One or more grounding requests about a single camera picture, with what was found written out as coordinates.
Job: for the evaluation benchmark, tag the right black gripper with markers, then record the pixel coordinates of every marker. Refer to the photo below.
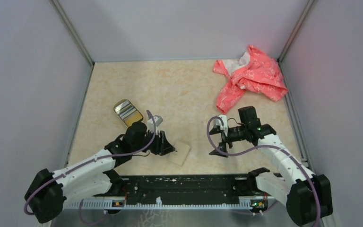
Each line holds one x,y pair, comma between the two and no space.
222,146

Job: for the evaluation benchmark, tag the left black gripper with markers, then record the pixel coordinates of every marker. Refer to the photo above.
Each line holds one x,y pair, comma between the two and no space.
162,147

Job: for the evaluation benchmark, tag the beige card holder wallet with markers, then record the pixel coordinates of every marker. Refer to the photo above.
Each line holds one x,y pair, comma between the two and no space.
180,154

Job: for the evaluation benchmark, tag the beige tray of cards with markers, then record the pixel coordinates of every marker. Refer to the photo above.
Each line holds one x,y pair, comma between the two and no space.
127,112

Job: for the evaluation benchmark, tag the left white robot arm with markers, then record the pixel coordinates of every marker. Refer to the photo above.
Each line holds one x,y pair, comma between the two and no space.
50,192

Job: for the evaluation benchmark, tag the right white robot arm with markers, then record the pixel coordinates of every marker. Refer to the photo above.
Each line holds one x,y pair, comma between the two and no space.
305,195

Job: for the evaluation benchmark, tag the pink crumpled cloth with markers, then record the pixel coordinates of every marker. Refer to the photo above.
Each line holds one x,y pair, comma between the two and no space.
255,71

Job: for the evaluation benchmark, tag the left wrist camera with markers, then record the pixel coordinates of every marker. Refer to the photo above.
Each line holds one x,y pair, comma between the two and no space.
154,123

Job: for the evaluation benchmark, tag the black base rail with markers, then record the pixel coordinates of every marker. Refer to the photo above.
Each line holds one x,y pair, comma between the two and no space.
201,191

